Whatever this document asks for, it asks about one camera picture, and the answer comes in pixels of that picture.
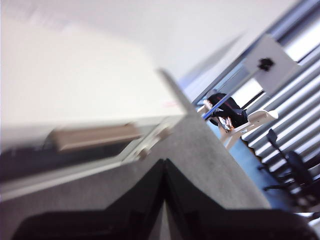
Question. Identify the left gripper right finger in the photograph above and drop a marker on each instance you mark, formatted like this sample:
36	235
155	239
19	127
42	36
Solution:
225	225

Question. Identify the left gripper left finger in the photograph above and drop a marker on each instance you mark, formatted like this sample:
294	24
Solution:
100	225

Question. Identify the beige oven knob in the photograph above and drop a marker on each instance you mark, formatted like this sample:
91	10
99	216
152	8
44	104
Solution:
144	152
165	131

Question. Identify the cream toaster oven body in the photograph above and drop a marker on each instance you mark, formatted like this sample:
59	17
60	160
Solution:
87	82

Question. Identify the black office chair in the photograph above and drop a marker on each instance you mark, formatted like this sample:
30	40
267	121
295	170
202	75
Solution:
297	165

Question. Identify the white chair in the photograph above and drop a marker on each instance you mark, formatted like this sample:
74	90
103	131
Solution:
260	116

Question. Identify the black bag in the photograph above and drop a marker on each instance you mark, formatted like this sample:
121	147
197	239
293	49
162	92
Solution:
232	110

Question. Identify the white panel with black knob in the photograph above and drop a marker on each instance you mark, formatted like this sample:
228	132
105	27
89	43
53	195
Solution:
275	65

